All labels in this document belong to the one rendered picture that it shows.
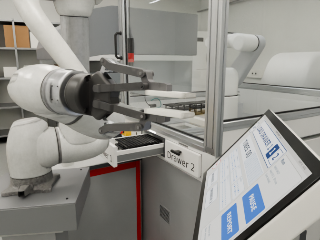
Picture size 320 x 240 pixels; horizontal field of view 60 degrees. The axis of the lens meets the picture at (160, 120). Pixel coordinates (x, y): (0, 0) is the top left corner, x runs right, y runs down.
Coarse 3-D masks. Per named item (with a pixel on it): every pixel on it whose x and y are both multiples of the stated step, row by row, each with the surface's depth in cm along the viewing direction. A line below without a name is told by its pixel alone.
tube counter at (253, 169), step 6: (252, 150) 71; (246, 156) 72; (252, 156) 68; (246, 162) 69; (252, 162) 65; (258, 162) 62; (246, 168) 66; (252, 168) 62; (258, 168) 60; (246, 174) 63; (252, 174) 60; (258, 174) 57; (252, 180) 57
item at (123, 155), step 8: (128, 136) 171; (160, 144) 155; (120, 152) 143; (128, 152) 145; (136, 152) 147; (144, 152) 150; (152, 152) 153; (160, 152) 155; (120, 160) 143; (128, 160) 146
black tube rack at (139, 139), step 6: (120, 138) 164; (126, 138) 165; (132, 138) 164; (138, 138) 164; (144, 138) 165; (150, 138) 164; (156, 138) 164; (120, 144) 162; (132, 144) 153; (138, 144) 152; (144, 144) 154; (150, 144) 162
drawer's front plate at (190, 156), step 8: (168, 144) 148; (176, 144) 142; (168, 152) 148; (184, 152) 135; (192, 152) 130; (168, 160) 149; (176, 160) 142; (184, 160) 136; (192, 160) 130; (200, 160) 127; (184, 168) 137; (200, 168) 128
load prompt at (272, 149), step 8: (264, 120) 82; (256, 128) 84; (264, 128) 77; (256, 136) 78; (264, 136) 72; (272, 136) 67; (264, 144) 67; (272, 144) 63; (280, 144) 59; (264, 152) 64; (272, 152) 60; (280, 152) 56; (264, 160) 60; (272, 160) 57
